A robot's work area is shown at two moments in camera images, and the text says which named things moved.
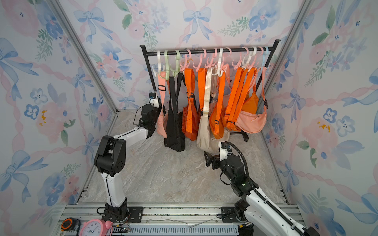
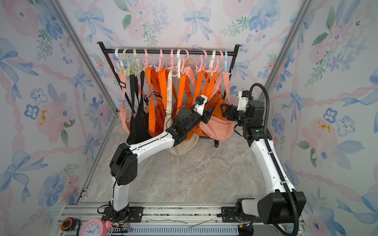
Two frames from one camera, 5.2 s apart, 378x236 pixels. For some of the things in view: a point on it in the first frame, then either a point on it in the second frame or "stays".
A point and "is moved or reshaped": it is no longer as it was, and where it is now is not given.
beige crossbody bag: [205, 140] → [188, 145]
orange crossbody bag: [216, 117] → [185, 100]
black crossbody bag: [175, 132] → [141, 127]
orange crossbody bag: [250, 103] is moved or reshaped
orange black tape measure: [70, 223] stays
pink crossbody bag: [162, 118] → [126, 116]
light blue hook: [265, 53] → [226, 58]
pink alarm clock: [96, 227] stays
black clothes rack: [152, 50] → [104, 51]
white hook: [161, 68] → [117, 69]
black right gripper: [211, 158] → [231, 108]
